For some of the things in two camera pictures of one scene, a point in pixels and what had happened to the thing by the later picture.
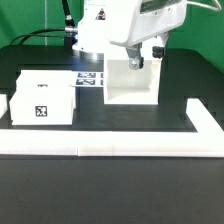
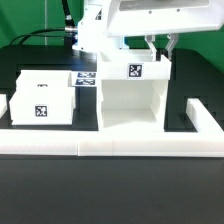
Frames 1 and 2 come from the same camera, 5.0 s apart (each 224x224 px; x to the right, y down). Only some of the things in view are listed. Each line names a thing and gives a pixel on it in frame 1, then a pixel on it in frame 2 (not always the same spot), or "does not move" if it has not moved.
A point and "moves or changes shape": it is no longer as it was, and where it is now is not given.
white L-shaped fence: [208, 142] does not move
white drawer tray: [45, 80] does not move
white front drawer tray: [42, 104] does not move
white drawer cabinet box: [124, 85] moves or changes shape
